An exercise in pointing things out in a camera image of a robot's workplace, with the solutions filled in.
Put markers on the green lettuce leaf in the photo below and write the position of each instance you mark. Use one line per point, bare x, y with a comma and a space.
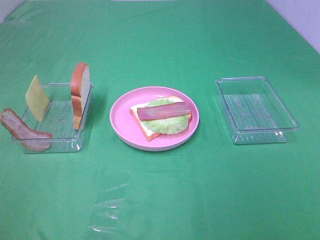
169, 126

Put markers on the bacon strip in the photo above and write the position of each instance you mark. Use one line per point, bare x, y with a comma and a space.
163, 111
20, 130

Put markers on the white bread slice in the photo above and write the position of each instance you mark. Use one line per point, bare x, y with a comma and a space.
133, 112
79, 89

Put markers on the pink round plate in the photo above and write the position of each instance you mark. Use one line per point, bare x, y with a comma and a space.
128, 130

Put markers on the green tablecloth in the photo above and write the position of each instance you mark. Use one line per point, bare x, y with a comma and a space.
207, 189

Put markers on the clear right plastic tray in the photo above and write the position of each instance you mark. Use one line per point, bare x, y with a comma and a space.
253, 111

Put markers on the clear plastic tray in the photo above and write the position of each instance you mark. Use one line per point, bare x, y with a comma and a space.
58, 120
253, 111

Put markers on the clear left plastic tray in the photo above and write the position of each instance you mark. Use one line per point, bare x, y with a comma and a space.
58, 120

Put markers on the clear plastic bag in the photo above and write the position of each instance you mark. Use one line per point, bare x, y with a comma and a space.
104, 217

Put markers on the yellow cheese slice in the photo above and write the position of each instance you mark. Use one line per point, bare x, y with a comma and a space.
36, 99

